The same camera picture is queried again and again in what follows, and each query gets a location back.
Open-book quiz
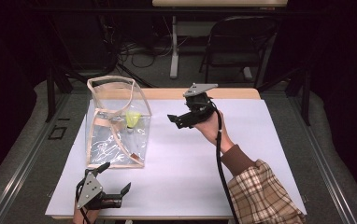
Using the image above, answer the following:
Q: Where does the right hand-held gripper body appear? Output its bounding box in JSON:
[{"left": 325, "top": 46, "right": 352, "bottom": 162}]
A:
[{"left": 182, "top": 82, "right": 219, "bottom": 126}]

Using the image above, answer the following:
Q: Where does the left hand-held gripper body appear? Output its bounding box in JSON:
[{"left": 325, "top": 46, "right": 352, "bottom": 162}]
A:
[{"left": 75, "top": 171, "right": 123, "bottom": 210}]

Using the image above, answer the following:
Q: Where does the clear plastic bag beige trim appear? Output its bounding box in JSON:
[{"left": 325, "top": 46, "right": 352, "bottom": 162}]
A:
[{"left": 85, "top": 75, "right": 153, "bottom": 170}]

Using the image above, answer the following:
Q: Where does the yellow shuttlecock white tip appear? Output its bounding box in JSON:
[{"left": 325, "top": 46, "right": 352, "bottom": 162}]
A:
[{"left": 125, "top": 110, "right": 142, "bottom": 133}]

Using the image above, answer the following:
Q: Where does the person's right hand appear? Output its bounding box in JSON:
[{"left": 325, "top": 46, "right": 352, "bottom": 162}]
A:
[{"left": 193, "top": 109, "right": 236, "bottom": 154}]

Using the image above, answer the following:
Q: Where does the person's left hand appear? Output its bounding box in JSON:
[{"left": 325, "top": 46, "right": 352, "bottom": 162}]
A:
[{"left": 72, "top": 199, "right": 122, "bottom": 224}]

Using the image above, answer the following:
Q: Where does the black tape square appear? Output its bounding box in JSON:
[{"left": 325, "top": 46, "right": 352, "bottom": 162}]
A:
[{"left": 48, "top": 124, "right": 68, "bottom": 141}]

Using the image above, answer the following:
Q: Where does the beige table white leg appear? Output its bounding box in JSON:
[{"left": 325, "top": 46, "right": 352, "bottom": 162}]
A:
[{"left": 151, "top": 0, "right": 289, "bottom": 80}]

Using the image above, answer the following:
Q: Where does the black folding chair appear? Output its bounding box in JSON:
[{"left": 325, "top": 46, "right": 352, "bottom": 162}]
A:
[{"left": 199, "top": 15, "right": 279, "bottom": 89}]

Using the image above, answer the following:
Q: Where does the black metal stand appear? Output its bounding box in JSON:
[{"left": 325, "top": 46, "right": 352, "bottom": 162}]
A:
[
  {"left": 257, "top": 66, "right": 312, "bottom": 127},
  {"left": 45, "top": 63, "right": 75, "bottom": 123}
]

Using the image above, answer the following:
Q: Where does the thick black cable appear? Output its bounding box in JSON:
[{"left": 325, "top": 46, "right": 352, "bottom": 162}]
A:
[{"left": 211, "top": 104, "right": 240, "bottom": 224}]

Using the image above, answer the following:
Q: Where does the tangle of floor cables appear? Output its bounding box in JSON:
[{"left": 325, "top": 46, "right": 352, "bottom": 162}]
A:
[{"left": 116, "top": 18, "right": 191, "bottom": 70}]

